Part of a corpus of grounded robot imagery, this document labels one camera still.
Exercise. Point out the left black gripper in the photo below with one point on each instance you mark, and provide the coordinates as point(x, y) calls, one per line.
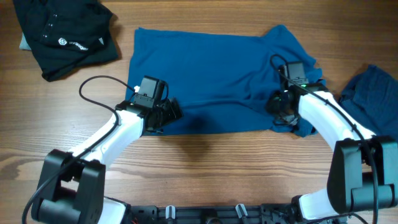
point(172, 111)

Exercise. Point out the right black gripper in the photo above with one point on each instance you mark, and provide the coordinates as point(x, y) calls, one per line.
point(271, 107)

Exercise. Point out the blue polo shirt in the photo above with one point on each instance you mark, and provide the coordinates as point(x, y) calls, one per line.
point(221, 82)

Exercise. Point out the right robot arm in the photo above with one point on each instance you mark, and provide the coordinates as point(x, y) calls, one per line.
point(363, 170)

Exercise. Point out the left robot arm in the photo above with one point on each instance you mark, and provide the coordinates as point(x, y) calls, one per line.
point(71, 184)

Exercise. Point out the dark navy crumpled garment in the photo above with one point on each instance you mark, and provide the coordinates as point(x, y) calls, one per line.
point(371, 99)

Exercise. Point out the black folded polo shirt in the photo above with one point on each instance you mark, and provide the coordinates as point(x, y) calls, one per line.
point(66, 34)

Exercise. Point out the grey folded cloth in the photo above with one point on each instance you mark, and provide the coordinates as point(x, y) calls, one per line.
point(23, 44)

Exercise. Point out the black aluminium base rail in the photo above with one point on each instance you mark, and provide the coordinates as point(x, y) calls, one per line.
point(277, 213)

